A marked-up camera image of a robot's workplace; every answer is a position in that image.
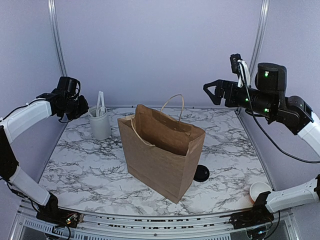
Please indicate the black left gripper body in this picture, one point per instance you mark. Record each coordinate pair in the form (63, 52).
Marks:
(74, 109)

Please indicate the left aluminium frame post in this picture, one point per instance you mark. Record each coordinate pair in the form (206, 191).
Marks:
(53, 19)

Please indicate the white cup with stirrers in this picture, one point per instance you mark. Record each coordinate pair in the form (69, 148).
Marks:
(99, 119)

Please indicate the aluminium frame post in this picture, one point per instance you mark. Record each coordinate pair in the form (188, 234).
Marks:
(259, 38)
(53, 19)

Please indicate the white orange paper cup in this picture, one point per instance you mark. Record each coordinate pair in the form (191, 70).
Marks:
(257, 188)

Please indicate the right aluminium frame post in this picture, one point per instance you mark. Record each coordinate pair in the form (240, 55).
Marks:
(259, 38)

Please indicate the brown paper bag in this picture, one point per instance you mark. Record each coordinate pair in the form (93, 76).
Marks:
(161, 151)

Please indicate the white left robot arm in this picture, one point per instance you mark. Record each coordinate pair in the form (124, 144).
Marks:
(19, 127)

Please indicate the aluminium front rail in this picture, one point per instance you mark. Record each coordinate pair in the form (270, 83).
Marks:
(103, 226)

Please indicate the black cup lid stack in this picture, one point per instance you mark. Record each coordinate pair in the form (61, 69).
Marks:
(202, 173)

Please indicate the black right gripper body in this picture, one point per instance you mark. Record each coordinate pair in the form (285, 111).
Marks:
(263, 101)

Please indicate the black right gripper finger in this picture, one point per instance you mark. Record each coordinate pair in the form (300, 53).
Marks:
(215, 96)
(216, 83)

